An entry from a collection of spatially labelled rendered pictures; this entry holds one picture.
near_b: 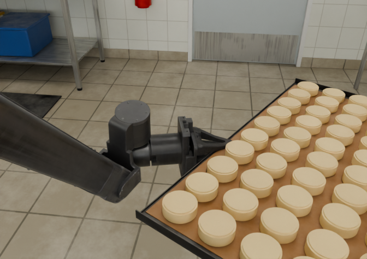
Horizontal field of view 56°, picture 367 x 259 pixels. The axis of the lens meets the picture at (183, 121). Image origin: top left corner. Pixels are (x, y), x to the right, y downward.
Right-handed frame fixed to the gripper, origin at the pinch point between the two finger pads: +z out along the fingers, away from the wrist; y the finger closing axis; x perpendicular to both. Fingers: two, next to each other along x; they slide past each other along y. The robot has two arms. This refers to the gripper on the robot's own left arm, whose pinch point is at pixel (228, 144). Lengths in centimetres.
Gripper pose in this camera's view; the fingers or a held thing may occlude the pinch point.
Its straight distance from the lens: 65.8
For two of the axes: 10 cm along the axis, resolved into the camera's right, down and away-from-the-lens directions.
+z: 9.9, -0.6, 1.3
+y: -0.1, 8.5, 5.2
